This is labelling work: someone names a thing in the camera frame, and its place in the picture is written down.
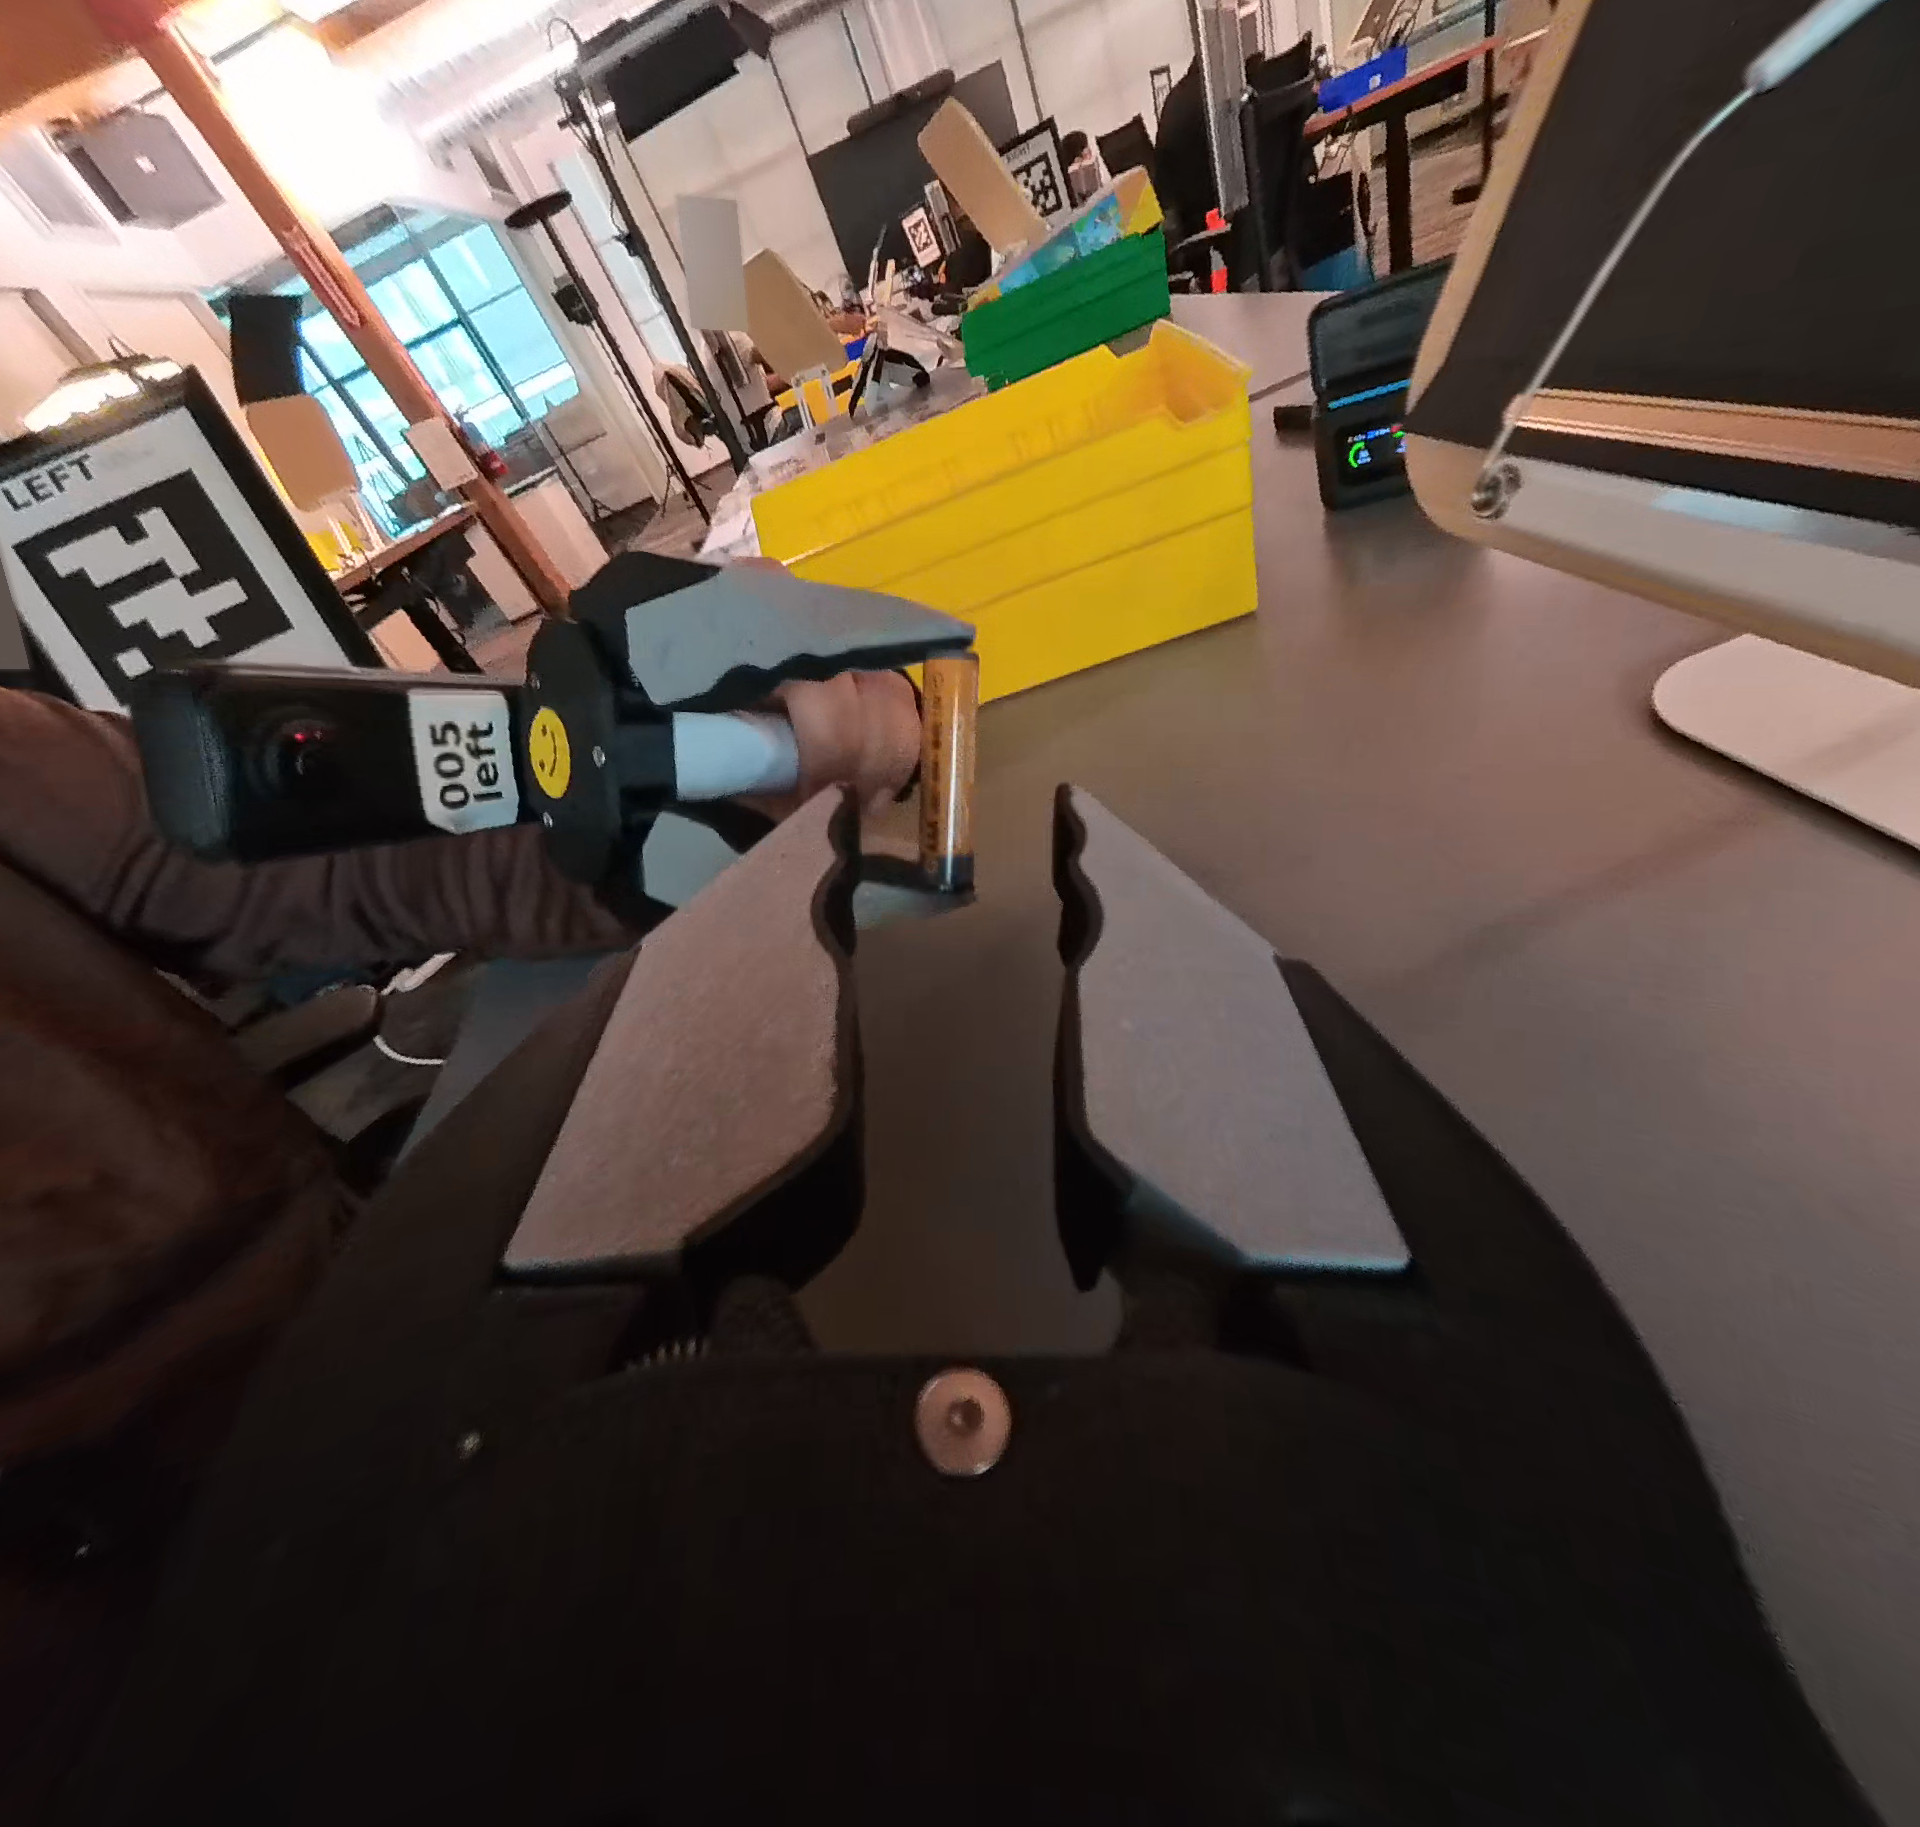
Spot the black floor lamp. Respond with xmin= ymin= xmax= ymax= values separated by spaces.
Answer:
xmin=507 ymin=193 xmax=714 ymax=527

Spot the person's brown sweater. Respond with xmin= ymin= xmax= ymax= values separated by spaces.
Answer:
xmin=0 ymin=867 xmax=497 ymax=1470

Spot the black wooden book stand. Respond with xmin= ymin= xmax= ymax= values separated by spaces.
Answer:
xmin=1404 ymin=0 xmax=1920 ymax=854

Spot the black softbox light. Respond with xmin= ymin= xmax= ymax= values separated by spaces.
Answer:
xmin=578 ymin=0 xmax=774 ymax=139

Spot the white cable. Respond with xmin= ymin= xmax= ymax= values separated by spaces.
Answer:
xmin=372 ymin=953 xmax=454 ymax=1066

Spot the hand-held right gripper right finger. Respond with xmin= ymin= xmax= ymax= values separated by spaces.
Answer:
xmin=1051 ymin=782 xmax=1414 ymax=1290

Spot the yellow black battery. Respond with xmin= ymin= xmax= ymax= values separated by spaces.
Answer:
xmin=916 ymin=649 xmax=984 ymax=897

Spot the black power bank with display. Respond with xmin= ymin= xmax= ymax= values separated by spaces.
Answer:
xmin=1308 ymin=259 xmax=1453 ymax=509

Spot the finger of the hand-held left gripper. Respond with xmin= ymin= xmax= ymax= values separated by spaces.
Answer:
xmin=642 ymin=800 xmax=982 ymax=936
xmin=622 ymin=564 xmax=982 ymax=712

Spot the black monitor screen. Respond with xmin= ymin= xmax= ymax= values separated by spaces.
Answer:
xmin=810 ymin=66 xmax=1020 ymax=285

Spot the person's left hand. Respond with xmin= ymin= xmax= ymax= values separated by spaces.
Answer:
xmin=785 ymin=669 xmax=928 ymax=811

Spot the wooden office desk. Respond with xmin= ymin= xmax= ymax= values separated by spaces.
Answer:
xmin=1304 ymin=34 xmax=1508 ymax=274

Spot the green plastic bin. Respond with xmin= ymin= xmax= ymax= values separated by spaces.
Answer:
xmin=960 ymin=229 xmax=1171 ymax=390

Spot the yellow plastic bin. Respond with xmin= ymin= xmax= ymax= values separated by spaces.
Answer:
xmin=748 ymin=321 xmax=1258 ymax=701

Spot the dark office chair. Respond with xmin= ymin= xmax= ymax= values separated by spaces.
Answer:
xmin=1157 ymin=41 xmax=1359 ymax=290

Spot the colourful box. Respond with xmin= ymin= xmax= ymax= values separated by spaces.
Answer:
xmin=988 ymin=184 xmax=1162 ymax=298

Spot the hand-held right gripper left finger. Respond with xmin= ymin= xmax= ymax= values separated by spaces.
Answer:
xmin=497 ymin=782 xmax=869 ymax=1289

